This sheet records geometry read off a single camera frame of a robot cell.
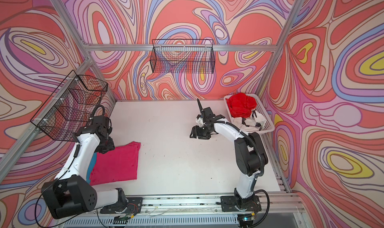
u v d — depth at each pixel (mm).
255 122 1013
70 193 401
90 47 875
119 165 830
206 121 704
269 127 954
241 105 1068
